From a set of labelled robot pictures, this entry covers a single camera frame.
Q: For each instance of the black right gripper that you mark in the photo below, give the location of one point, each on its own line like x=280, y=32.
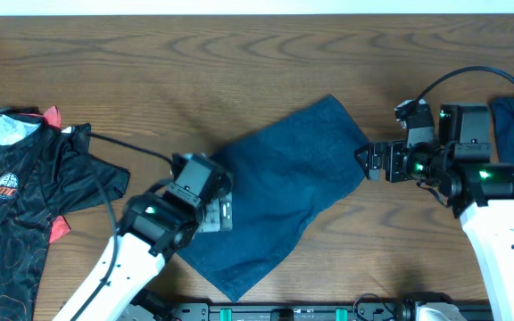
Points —
x=394, y=150

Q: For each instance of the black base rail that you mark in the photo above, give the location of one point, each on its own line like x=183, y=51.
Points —
x=414, y=306

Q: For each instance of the dark blue denim shorts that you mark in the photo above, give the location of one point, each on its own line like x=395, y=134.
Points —
x=284, y=176

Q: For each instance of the black orange patterned t-shirt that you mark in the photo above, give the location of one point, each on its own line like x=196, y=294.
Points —
x=45, y=172

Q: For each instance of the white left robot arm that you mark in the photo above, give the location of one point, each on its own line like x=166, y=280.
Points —
x=196, y=198

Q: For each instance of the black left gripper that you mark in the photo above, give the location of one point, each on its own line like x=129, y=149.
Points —
x=221, y=217

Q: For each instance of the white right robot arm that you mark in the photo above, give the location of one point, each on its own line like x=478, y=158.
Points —
x=450, y=158

